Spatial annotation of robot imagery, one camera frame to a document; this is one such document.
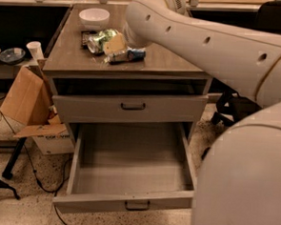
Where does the grey drawer cabinet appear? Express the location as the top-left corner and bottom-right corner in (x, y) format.
(44, 4), (211, 141)

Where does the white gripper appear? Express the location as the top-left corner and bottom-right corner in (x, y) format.
(103, 22), (151, 55)

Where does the white paper cup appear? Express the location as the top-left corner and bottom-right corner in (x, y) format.
(27, 41), (44, 60)

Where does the green soda can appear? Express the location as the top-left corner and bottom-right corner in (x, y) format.
(87, 29), (119, 54)

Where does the dark blue plate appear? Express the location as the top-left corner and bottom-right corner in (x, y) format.
(0, 48), (26, 66)

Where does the black office chair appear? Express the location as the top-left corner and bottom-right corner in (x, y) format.
(202, 0), (281, 163)

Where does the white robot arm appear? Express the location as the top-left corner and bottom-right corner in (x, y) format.
(124, 0), (281, 225)

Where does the white bowl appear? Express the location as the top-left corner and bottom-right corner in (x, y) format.
(78, 9), (110, 31)

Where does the white cardboard box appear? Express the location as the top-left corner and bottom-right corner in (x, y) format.
(33, 131), (74, 155)

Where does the brown cardboard box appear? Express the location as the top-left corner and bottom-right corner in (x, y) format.
(0, 65), (66, 138)

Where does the open lower grey drawer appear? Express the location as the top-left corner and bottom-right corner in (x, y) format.
(53, 122), (196, 214)

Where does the upper grey drawer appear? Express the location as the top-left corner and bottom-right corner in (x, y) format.
(52, 95), (208, 123)

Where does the black floor cable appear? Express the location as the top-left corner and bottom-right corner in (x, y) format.
(0, 94), (82, 225)

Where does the black table leg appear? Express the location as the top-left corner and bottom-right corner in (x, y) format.
(2, 137), (27, 180)

